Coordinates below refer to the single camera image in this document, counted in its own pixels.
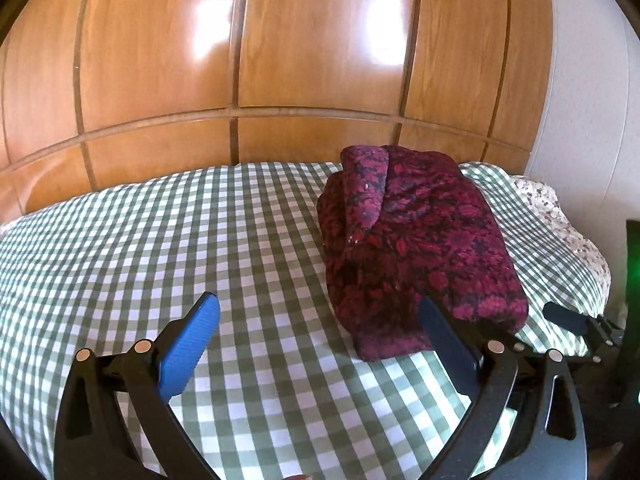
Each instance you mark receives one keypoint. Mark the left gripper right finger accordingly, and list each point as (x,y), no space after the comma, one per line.
(497,371)

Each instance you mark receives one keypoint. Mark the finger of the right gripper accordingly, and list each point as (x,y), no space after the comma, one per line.
(575,322)

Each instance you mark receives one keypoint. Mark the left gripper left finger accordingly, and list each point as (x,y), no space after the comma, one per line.
(92,440)

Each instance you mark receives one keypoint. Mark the wooden wardrobe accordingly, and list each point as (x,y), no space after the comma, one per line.
(95,93)

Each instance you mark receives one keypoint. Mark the person's left hand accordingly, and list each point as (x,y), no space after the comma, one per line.
(298,477)

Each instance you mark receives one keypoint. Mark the red floral knit garment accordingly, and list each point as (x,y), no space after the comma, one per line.
(398,225)

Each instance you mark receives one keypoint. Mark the floral bed cover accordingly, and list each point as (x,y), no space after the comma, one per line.
(543,201)

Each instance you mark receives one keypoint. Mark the green checked bed sheet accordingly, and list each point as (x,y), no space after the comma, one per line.
(279,390)

